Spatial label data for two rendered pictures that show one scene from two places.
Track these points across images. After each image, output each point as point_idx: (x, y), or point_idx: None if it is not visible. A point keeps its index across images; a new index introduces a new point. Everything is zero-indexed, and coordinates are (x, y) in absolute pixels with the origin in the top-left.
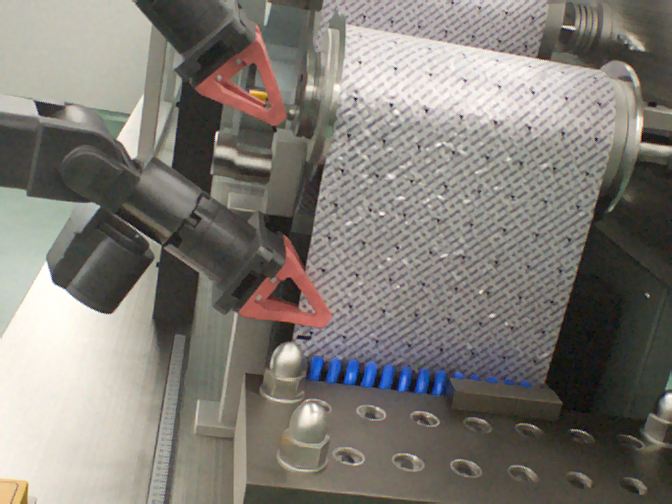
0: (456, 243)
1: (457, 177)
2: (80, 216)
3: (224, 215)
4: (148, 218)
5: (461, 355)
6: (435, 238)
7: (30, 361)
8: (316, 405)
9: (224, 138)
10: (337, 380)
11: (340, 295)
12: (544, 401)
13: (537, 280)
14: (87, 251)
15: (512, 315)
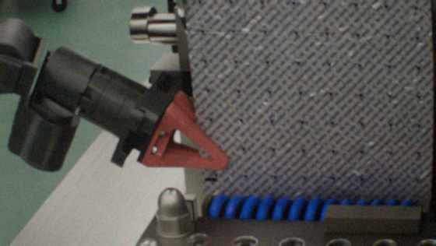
0: (321, 82)
1: (304, 23)
2: (19, 100)
3: (114, 84)
4: (58, 96)
5: (353, 182)
6: (300, 79)
7: (71, 205)
8: (150, 240)
9: (137, 13)
10: (234, 215)
11: (231, 139)
12: (403, 218)
13: (401, 107)
14: (26, 126)
15: (388, 142)
